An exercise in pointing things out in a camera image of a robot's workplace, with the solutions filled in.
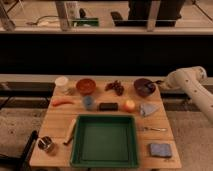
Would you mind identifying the red yellow apple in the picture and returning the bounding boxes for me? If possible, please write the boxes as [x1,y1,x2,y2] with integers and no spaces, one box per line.
[123,100,136,112]

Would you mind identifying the white handled knife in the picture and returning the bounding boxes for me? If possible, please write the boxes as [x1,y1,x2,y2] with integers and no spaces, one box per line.
[63,118,76,145]

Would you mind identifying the green plastic tray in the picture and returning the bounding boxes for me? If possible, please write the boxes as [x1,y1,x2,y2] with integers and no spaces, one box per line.
[70,115,139,168]

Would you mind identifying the orange carrot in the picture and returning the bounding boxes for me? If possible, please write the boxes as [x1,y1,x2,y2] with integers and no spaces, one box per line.
[51,99,74,107]

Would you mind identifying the black sponge block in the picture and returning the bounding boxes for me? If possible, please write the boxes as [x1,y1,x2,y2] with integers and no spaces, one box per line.
[99,103,118,111]

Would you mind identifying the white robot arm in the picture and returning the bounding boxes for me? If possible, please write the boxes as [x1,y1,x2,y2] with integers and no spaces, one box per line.
[157,66,213,124]

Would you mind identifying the blue cup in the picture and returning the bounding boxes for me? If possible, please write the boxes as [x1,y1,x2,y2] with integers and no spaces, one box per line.
[83,96,95,110]

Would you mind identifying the blue sponge cloth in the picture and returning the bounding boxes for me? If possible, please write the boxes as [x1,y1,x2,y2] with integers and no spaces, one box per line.
[149,143,172,158]

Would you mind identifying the purple bowl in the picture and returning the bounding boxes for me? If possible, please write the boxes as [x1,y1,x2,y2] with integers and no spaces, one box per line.
[134,78,156,97]

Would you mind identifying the white cup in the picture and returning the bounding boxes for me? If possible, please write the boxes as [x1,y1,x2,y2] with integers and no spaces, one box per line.
[55,76,69,92]

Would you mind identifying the dark dish brush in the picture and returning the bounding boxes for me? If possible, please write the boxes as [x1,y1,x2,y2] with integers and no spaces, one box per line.
[143,81,156,91]

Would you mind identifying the bunch of dark grapes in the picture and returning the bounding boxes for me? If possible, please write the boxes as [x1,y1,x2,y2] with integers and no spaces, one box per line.
[105,80,124,96]

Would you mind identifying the metal fork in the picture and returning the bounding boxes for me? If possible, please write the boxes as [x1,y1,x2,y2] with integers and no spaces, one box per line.
[139,127,167,132]

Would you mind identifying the red bowl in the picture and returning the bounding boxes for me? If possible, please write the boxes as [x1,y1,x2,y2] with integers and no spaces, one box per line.
[76,78,96,95]

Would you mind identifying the grey folded cloth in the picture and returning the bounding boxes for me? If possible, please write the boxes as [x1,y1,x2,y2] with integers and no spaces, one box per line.
[140,103,159,117]

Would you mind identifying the black chair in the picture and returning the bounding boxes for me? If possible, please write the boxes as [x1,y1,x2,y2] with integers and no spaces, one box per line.
[0,130,38,171]

